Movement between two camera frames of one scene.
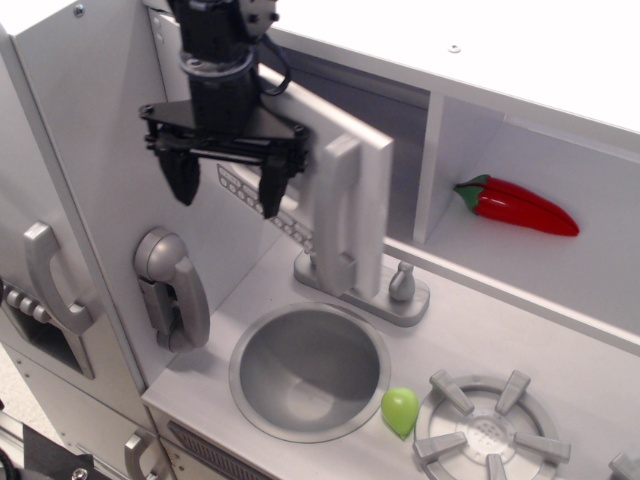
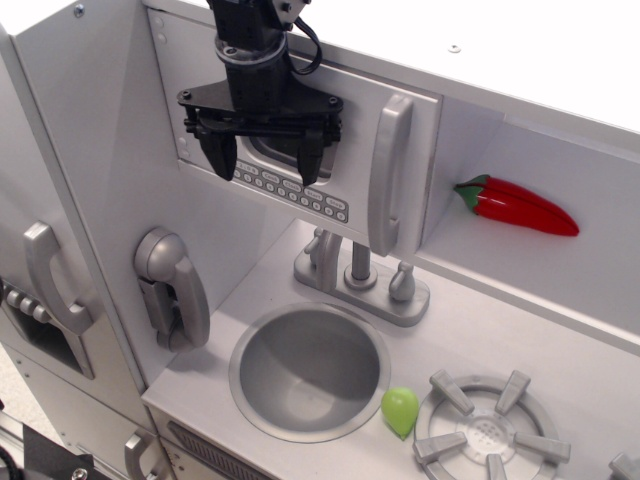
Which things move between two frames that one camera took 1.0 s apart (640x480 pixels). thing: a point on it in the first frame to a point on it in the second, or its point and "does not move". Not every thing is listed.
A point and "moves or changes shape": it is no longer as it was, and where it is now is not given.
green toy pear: (400, 408) does not move
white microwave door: (350, 176) moves or changes shape
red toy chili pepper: (499, 200) does not move
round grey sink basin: (309, 372) does not move
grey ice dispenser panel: (29, 320) does not move
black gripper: (223, 119) to (262, 99)
